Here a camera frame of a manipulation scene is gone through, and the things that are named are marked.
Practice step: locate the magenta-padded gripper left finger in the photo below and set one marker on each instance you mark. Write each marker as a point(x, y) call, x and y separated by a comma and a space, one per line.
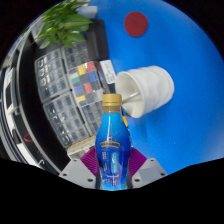
point(77, 170)

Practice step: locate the flat round red coaster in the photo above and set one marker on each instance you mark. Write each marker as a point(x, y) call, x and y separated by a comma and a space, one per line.
point(136, 24)

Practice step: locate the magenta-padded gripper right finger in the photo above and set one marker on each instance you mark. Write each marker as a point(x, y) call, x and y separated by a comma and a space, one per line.
point(150, 170)

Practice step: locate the green leafy plant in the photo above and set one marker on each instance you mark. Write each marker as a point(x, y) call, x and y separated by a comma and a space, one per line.
point(61, 25)

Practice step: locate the clear box with coloured parts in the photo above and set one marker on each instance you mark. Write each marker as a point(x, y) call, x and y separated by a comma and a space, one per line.
point(85, 83)

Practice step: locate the white ribbed cup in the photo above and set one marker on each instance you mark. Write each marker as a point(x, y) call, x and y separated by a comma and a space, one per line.
point(151, 88)

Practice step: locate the black workbench shelf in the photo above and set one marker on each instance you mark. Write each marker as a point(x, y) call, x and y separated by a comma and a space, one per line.
point(30, 110)

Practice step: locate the black box with white label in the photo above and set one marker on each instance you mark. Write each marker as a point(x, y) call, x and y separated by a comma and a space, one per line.
point(107, 73)

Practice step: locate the white plant pot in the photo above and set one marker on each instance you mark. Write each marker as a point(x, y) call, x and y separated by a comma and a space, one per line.
point(88, 11)

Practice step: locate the blue drink bottle gold cap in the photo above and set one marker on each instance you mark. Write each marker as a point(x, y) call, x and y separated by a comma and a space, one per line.
point(112, 143)

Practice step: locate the metal spoon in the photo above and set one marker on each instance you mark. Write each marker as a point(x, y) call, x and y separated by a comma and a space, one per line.
point(131, 97)

